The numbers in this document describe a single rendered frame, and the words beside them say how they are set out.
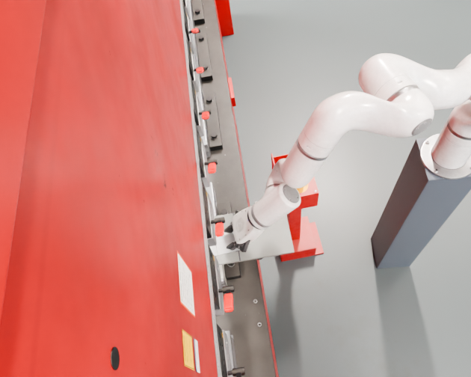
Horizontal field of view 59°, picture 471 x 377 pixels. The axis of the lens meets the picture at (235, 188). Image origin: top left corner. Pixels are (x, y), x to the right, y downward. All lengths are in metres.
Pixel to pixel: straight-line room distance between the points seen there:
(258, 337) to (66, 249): 1.20
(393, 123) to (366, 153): 1.83
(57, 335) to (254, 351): 1.21
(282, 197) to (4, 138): 1.00
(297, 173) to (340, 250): 1.46
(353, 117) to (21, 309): 0.84
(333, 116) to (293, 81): 2.22
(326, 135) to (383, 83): 0.18
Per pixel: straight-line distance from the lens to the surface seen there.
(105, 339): 0.36
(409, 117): 1.00
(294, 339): 2.36
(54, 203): 0.31
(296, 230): 2.25
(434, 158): 1.63
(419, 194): 1.70
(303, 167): 1.06
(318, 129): 0.99
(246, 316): 1.49
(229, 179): 1.69
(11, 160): 0.23
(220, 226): 1.14
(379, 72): 1.06
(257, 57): 3.36
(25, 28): 0.29
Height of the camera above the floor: 2.33
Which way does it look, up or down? 61 degrees down
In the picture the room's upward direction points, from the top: 14 degrees counter-clockwise
